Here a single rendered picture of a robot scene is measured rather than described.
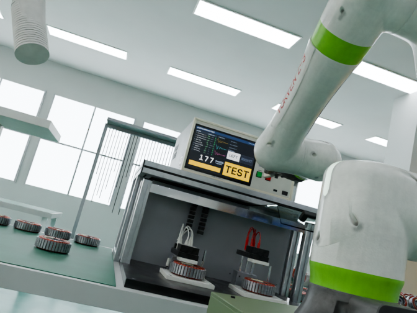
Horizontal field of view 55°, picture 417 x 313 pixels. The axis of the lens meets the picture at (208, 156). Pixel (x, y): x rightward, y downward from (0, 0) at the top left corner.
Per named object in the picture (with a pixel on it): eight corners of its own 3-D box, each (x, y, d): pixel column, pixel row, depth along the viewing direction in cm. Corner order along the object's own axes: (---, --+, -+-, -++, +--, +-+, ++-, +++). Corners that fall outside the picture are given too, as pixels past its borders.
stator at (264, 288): (278, 299, 125) (281, 287, 125) (244, 291, 124) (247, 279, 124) (269, 293, 135) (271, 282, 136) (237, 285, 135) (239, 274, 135)
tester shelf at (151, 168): (318, 221, 149) (320, 208, 150) (141, 171, 135) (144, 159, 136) (271, 218, 191) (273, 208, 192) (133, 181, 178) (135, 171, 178)
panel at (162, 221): (282, 294, 157) (297, 219, 163) (117, 256, 144) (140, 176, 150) (280, 293, 159) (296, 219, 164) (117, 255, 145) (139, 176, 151)
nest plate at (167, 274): (214, 289, 119) (215, 285, 119) (165, 279, 116) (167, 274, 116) (202, 281, 133) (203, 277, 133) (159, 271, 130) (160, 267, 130)
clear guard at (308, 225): (351, 243, 123) (354, 223, 124) (280, 223, 118) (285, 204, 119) (301, 235, 154) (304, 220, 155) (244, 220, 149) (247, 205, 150)
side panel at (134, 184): (121, 263, 145) (144, 177, 151) (113, 261, 145) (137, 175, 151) (118, 254, 172) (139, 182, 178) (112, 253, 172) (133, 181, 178)
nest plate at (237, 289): (286, 306, 124) (288, 302, 124) (242, 296, 121) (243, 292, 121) (268, 296, 138) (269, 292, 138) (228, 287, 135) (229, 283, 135)
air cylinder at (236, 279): (254, 291, 142) (257, 276, 143) (234, 287, 140) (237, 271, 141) (249, 288, 146) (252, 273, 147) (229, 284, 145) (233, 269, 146)
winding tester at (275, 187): (291, 202, 150) (301, 150, 154) (180, 170, 141) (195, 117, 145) (254, 203, 188) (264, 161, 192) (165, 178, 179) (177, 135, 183)
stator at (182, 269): (207, 283, 120) (210, 271, 121) (172, 275, 118) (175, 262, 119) (199, 277, 131) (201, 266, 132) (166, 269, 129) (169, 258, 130)
